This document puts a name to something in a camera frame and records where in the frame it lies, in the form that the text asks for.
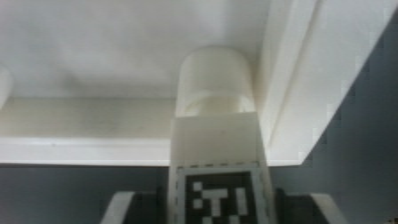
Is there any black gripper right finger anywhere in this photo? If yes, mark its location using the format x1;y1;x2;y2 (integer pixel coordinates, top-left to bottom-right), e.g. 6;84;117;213
275;189;344;224

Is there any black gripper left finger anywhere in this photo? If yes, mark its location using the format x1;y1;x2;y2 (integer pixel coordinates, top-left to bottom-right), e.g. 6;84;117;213
99;191;165;224

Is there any white table leg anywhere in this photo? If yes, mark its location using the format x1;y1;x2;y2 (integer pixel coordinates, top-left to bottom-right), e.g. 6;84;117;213
166;47;277;224

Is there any white square tabletop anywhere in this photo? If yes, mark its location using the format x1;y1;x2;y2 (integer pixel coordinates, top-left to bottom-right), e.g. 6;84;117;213
0;0;398;166

